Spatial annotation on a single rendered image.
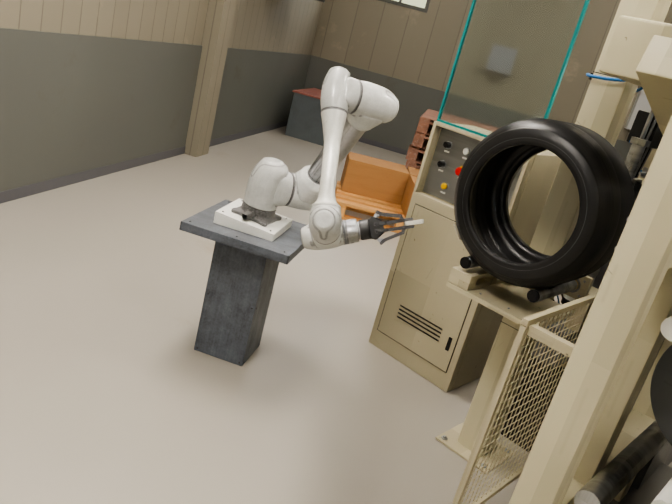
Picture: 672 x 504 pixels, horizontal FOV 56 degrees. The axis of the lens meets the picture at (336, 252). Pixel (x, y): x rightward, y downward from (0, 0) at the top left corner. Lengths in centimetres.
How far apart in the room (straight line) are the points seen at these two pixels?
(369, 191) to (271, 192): 342
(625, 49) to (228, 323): 200
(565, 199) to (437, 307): 102
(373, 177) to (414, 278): 291
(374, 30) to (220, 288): 786
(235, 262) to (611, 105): 166
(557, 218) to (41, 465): 205
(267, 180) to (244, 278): 46
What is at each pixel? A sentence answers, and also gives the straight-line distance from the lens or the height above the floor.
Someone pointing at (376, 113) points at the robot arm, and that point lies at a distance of 253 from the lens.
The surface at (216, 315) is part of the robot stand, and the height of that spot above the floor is 21.
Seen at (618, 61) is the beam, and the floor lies 167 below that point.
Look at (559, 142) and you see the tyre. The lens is 218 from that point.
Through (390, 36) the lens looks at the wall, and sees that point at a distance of 1037.
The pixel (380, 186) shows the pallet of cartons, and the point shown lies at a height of 29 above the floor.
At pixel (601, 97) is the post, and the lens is 257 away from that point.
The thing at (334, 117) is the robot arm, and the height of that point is 127.
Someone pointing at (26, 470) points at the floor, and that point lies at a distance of 242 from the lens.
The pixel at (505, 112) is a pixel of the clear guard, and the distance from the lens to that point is 313.
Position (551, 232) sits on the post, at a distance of 262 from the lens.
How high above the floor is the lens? 157
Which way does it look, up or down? 19 degrees down
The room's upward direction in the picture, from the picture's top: 15 degrees clockwise
